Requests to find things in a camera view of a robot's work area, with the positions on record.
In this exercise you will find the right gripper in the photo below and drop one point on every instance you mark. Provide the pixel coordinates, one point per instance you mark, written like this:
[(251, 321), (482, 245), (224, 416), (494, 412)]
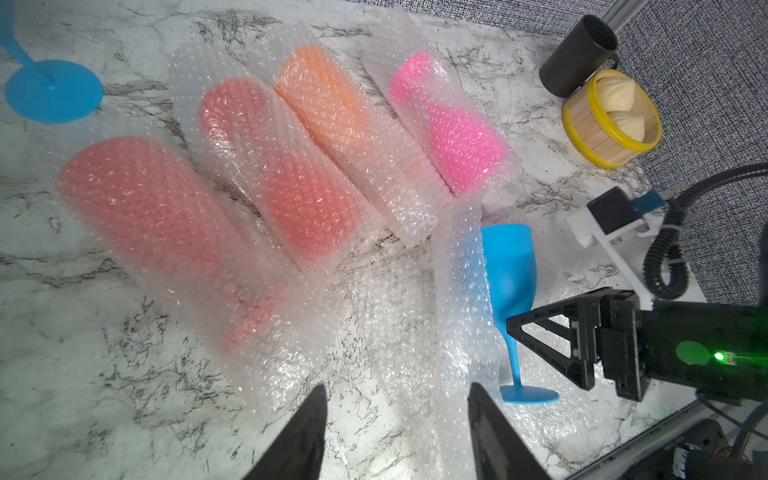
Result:
[(715, 348)]

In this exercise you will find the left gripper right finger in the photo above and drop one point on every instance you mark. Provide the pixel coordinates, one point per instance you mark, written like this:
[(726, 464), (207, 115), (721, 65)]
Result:
[(499, 453)]

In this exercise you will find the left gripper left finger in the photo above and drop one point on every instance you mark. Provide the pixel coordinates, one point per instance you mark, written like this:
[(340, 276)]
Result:
[(298, 450)]

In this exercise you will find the blue wine glass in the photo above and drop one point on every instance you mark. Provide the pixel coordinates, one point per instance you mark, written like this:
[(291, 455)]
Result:
[(50, 91), (512, 277)]

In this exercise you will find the bubble wrap sheet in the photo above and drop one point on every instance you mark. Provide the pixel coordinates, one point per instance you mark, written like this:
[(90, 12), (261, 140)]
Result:
[(562, 438), (395, 373)]

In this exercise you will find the red wine glass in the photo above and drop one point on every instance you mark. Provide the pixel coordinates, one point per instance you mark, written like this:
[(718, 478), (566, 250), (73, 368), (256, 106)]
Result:
[(239, 130)]

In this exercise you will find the coral wrapped wine glass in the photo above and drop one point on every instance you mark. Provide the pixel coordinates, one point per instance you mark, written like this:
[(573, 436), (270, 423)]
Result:
[(202, 256)]

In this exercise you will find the pink wrapped wine glass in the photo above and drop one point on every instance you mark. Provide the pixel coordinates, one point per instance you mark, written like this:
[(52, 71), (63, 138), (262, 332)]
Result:
[(468, 152)]

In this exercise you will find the orange wrapped wine glass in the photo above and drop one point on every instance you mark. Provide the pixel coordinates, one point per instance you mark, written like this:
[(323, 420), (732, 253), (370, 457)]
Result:
[(372, 148)]

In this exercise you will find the yellow bamboo steamer basket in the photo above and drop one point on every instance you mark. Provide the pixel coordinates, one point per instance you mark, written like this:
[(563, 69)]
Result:
[(595, 137)]

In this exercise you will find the upper white bun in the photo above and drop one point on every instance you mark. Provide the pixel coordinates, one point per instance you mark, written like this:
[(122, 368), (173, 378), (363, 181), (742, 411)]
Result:
[(616, 94)]

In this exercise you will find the black mug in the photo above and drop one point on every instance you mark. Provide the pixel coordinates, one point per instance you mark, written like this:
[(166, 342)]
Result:
[(588, 46)]

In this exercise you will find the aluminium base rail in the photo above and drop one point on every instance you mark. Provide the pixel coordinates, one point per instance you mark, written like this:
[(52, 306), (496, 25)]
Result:
[(616, 463)]

